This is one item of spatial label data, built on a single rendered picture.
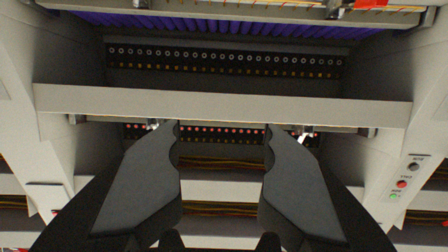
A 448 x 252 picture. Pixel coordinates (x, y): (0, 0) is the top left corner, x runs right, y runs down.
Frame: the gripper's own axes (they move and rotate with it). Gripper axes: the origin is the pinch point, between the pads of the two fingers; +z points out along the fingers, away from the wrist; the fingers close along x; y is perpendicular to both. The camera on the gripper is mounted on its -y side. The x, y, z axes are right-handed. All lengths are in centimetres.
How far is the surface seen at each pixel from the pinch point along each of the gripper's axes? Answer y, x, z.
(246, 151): 29.0, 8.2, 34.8
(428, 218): 47, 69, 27
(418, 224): 49, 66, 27
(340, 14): -7.6, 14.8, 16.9
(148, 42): -1.4, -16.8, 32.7
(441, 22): -7.2, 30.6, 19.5
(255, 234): 47, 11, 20
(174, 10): -7.2, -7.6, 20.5
